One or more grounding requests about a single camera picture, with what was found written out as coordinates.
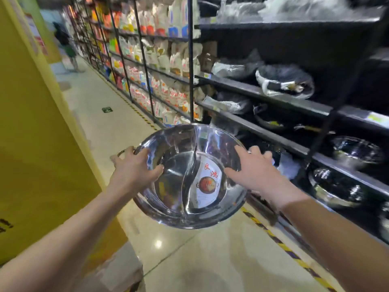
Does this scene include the person's left hand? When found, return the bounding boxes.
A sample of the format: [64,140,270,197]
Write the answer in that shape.
[110,148,165,195]

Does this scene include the person's right hand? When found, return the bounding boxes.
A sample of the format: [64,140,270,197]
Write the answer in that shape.
[224,145,287,205]

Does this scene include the divided stainless steel hot pot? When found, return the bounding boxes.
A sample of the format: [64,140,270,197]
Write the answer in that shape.
[117,123,249,230]

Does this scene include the person's left forearm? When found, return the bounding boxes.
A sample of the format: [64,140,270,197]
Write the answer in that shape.
[0,184,139,292]

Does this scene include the person's right forearm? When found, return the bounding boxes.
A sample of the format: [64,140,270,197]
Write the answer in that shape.
[261,182,389,292]

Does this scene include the white label with pot picture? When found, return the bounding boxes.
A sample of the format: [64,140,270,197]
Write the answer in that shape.
[194,157,220,209]

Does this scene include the plastic wrapped dark pan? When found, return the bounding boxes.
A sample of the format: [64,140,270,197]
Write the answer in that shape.
[211,49,265,81]
[202,91,253,115]

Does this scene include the black metal shelf unit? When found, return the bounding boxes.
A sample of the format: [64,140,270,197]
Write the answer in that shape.
[65,0,389,245]

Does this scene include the plastic wrapped black wok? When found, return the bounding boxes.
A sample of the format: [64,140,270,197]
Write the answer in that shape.
[255,64,315,100]

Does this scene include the brown cardboard box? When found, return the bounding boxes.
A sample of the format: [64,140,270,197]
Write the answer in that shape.
[199,41,218,74]

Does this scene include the rows of white food bags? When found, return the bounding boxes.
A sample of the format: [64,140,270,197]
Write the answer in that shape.
[109,0,203,126]

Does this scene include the yellow shelf price tag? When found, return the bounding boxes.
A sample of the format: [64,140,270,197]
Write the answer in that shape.
[366,113,389,126]

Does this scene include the pile of plastic wrapped cookware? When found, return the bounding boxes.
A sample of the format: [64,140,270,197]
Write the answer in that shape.
[215,0,382,23]

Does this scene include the rows of colourful snack packets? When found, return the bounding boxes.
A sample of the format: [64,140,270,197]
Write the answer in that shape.
[65,0,126,88]

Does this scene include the black wok with handle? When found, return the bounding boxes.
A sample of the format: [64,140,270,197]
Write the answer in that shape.
[252,103,294,132]

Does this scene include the red and white wall poster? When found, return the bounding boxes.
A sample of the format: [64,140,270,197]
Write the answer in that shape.
[25,13,49,56]

